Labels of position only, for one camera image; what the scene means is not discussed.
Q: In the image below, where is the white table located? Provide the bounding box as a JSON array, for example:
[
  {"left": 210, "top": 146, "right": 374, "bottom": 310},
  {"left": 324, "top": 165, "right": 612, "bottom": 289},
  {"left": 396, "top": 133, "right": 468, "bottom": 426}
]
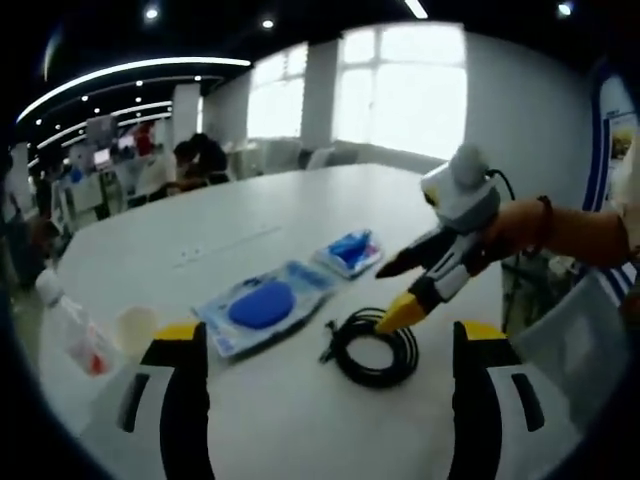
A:
[{"left": 37, "top": 162, "right": 509, "bottom": 480}]

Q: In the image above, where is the curved ceiling light strip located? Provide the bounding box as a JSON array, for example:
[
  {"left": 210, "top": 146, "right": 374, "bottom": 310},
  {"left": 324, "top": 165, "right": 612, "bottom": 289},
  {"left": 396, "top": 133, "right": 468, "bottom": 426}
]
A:
[{"left": 16, "top": 56, "right": 252, "bottom": 125}]

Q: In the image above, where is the person's right hand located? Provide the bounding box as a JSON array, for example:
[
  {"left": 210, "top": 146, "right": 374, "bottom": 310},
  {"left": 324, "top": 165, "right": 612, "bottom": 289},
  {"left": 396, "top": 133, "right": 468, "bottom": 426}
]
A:
[{"left": 482, "top": 199, "right": 546, "bottom": 264}]

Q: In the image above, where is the white paper cup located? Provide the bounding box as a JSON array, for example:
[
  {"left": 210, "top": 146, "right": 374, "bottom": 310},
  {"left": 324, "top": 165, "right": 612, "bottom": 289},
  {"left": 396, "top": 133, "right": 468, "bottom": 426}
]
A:
[{"left": 114, "top": 305, "right": 159, "bottom": 357}]

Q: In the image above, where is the blue disc plastic package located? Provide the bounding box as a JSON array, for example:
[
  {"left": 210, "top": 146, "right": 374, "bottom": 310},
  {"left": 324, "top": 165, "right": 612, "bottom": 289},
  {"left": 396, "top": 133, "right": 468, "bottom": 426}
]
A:
[{"left": 191, "top": 259, "right": 337, "bottom": 359}]

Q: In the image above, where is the dark bead bracelet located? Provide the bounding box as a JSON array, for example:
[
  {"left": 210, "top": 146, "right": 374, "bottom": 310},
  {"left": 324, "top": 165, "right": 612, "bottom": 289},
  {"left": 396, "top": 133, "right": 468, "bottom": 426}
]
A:
[{"left": 535, "top": 194, "right": 555, "bottom": 252}]

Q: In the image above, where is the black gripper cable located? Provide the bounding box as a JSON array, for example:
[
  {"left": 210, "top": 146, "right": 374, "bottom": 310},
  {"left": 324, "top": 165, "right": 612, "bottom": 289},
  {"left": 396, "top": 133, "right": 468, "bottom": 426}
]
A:
[{"left": 487, "top": 168, "right": 519, "bottom": 202}]

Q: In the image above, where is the blue framed wall poster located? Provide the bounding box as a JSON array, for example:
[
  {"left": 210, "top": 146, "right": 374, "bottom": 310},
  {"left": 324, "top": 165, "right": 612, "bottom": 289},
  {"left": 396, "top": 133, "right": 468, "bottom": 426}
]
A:
[{"left": 583, "top": 58, "right": 640, "bottom": 212}]

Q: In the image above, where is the blue gloves plastic package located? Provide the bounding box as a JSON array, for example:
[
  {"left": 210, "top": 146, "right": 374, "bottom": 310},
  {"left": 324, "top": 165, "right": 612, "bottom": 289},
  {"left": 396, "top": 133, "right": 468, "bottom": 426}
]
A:
[{"left": 311, "top": 228, "right": 384, "bottom": 280}]

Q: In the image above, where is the large window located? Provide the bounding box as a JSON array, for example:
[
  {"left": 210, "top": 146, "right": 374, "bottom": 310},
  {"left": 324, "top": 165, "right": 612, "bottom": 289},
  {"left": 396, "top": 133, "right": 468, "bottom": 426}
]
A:
[{"left": 248, "top": 27, "right": 467, "bottom": 161}]

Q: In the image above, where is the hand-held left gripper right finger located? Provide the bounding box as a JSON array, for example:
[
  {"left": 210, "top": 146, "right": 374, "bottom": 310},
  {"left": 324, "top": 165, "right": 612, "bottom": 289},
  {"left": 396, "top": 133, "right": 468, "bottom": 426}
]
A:
[{"left": 449, "top": 319, "right": 586, "bottom": 480}]

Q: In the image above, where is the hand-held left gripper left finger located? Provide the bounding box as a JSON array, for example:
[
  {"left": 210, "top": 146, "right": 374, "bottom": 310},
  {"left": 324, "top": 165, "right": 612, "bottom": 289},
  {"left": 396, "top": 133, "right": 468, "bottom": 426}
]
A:
[{"left": 82, "top": 322, "right": 217, "bottom": 480}]

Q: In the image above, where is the clear plastic water bottle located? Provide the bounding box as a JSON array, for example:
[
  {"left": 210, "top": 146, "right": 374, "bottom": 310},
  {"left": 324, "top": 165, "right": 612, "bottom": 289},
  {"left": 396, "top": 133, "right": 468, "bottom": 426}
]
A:
[{"left": 33, "top": 268, "right": 117, "bottom": 377}]

